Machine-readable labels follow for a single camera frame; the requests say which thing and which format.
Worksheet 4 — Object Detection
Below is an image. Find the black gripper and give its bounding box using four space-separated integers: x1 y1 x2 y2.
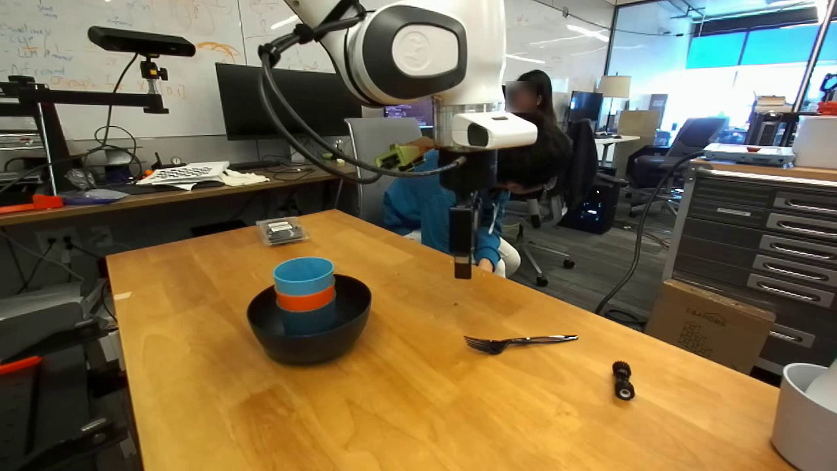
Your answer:
440 148 499 282

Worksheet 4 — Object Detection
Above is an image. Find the light blue plastic cup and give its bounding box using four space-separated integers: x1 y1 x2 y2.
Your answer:
271 254 337 296

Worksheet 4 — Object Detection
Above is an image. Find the orange plastic cup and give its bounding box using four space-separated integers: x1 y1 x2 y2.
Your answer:
275 284 337 316

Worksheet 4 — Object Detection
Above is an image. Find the black fork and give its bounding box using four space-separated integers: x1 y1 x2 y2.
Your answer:
462 331 580 359

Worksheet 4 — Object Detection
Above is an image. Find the black bowl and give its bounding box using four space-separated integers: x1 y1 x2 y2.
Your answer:
246 272 373 365

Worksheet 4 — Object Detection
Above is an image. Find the person in blue hoodie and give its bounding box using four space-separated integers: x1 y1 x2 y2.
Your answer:
376 145 524 280

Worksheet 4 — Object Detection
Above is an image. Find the black office chair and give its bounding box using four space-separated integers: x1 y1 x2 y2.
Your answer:
521 117 605 291

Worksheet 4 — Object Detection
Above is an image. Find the monitor with purple screen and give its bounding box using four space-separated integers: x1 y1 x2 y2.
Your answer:
380 96 440 130

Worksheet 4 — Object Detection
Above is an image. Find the lamp with white shade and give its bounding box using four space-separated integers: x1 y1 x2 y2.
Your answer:
599 74 632 101

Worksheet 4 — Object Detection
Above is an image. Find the dark blue office chair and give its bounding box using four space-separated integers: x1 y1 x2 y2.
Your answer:
624 115 733 220

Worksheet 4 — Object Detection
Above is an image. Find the cardboard box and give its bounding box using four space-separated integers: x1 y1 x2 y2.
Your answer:
645 278 780 376

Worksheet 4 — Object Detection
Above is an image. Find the large black monitor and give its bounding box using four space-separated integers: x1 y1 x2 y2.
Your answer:
215 60 363 142

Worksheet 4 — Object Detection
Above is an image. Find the white paper pile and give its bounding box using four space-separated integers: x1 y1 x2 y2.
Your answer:
136 159 271 194

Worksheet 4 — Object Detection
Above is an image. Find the grey drawer tool cabinet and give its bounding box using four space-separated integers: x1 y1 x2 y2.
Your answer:
650 161 837 368

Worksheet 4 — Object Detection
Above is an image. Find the grey laptop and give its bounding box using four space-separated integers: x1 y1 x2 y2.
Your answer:
700 142 798 166

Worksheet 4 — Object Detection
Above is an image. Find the white box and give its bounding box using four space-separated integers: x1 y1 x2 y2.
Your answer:
790 113 837 169

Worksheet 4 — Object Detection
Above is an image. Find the white plastic container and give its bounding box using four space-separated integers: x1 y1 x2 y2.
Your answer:
768 360 837 471

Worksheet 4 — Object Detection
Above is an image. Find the long wooden desk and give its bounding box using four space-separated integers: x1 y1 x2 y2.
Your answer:
0 153 388 233

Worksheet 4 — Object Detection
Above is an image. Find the red flat object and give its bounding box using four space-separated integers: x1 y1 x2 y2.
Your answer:
0 191 66 216

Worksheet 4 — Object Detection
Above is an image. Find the black floor cable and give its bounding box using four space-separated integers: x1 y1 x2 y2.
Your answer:
582 153 695 313

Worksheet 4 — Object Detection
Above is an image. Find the small black ring object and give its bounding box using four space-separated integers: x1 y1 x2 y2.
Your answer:
609 359 639 402

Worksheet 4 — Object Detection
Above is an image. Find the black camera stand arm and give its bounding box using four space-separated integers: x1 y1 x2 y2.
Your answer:
0 54 169 199

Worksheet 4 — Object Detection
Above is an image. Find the black camera bar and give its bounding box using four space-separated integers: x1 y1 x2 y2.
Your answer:
87 24 199 60

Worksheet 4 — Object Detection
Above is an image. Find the red handled tool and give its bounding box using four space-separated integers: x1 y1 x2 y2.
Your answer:
0 352 45 378

